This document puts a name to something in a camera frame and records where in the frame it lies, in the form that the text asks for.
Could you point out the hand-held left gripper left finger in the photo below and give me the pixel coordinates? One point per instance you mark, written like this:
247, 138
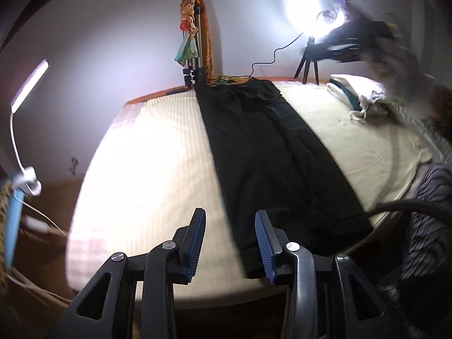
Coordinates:
195, 245

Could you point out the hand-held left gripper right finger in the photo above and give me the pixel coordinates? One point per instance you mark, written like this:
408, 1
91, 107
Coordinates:
265, 249

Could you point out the black pants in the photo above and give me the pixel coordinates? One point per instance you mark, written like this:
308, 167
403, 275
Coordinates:
265, 148

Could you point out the person's right forearm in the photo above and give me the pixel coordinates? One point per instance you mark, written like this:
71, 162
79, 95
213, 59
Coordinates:
406, 77

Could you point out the white folded garment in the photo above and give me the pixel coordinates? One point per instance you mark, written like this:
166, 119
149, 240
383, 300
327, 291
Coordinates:
360, 86

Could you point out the black mini tripod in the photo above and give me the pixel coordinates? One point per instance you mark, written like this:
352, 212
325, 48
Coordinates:
310, 61

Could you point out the teal garment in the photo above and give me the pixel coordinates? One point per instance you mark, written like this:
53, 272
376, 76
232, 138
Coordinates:
344, 91

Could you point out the folded tripod with cloths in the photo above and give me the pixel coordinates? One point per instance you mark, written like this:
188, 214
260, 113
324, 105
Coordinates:
210, 42

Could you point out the silver folded tripod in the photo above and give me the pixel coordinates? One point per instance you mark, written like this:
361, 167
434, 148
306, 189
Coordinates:
198, 42

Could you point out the person's striped clothing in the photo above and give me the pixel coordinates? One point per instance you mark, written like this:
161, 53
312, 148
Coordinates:
429, 219

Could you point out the colourful hanging scarf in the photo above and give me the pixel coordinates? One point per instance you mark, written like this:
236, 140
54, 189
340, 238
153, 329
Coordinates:
187, 49

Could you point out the blue board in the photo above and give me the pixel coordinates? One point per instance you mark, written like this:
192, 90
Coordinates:
16, 226

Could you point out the white clip desk lamp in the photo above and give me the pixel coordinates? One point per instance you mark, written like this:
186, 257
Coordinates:
30, 81

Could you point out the wooden bed frame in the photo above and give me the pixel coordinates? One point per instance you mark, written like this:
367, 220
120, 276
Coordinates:
159, 94

